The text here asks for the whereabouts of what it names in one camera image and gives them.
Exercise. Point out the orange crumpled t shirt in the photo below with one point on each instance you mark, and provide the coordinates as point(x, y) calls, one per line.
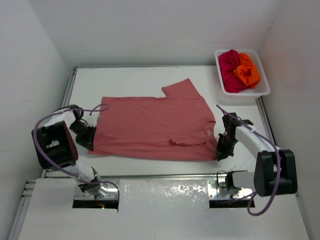
point(247, 71)

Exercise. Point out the salmon pink t shirt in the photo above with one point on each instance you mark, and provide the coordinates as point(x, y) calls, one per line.
point(176, 127)

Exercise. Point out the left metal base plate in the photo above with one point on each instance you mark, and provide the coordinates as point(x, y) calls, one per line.
point(99, 189)

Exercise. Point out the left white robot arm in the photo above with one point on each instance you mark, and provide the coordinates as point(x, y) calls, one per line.
point(55, 145)

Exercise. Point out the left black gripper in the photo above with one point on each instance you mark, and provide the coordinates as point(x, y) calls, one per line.
point(87, 136)

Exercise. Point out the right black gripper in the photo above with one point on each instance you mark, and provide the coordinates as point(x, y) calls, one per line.
point(225, 144)

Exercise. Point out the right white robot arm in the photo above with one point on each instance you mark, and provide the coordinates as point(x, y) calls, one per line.
point(274, 167)

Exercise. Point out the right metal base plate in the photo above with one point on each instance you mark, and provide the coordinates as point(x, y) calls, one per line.
point(216, 193)

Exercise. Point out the magenta crumpled t shirt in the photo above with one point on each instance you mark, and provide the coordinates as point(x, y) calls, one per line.
point(228, 62)

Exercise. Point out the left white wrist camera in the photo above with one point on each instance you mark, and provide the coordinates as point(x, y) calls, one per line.
point(92, 120)

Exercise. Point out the metal base plate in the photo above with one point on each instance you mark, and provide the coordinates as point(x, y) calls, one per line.
point(99, 189)
point(216, 193)

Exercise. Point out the white foam front board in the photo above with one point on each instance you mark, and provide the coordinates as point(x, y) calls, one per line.
point(154, 210)

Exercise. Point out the white plastic basket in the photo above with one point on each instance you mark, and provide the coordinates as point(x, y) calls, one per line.
point(262, 89)

